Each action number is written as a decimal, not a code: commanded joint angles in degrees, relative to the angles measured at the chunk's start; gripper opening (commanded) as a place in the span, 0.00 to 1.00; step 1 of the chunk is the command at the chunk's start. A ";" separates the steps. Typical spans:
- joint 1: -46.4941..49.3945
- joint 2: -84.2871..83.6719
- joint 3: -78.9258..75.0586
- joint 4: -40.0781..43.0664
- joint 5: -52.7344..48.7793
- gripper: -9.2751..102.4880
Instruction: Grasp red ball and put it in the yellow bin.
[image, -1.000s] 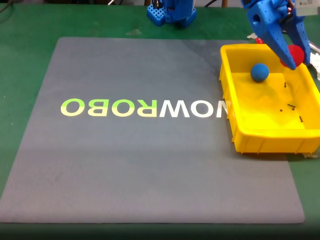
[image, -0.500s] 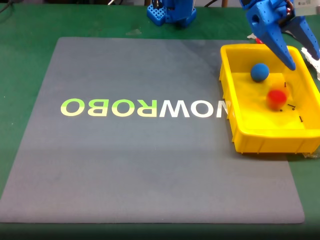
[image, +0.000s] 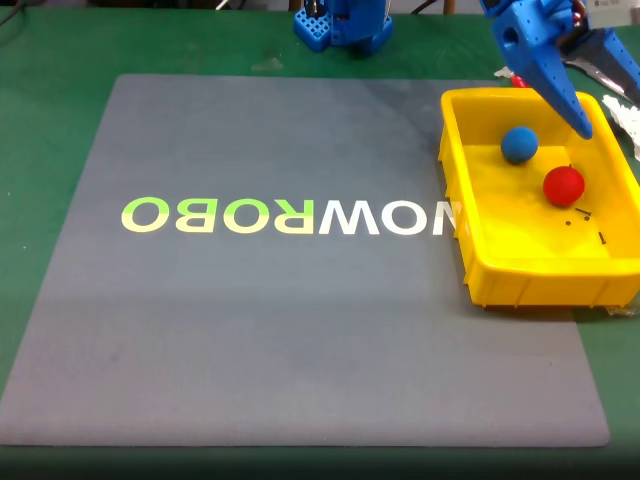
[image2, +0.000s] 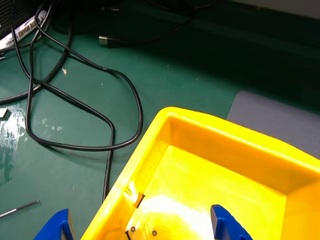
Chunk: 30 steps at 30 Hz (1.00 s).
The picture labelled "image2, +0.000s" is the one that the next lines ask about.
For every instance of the white whiteboard marker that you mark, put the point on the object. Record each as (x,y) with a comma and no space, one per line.
(22,30)

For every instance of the yellow plastic bin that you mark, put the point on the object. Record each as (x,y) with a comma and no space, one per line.
(225,180)

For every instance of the small black washer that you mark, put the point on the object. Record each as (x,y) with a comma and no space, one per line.
(133,228)
(154,233)

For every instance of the black screw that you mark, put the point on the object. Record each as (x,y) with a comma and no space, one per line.
(140,200)
(127,235)

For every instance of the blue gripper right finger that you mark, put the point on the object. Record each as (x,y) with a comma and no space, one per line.
(227,225)

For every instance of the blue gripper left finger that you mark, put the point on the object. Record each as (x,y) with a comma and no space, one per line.
(57,225)

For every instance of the clear plastic film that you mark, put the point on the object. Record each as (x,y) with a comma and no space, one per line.
(11,140)

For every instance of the thin metal rod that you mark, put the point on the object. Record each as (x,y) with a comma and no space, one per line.
(20,208)

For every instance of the black vented device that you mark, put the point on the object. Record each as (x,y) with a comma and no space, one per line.
(15,12)

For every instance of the grey mat with NOWROBO print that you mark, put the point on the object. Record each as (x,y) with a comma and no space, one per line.
(270,117)

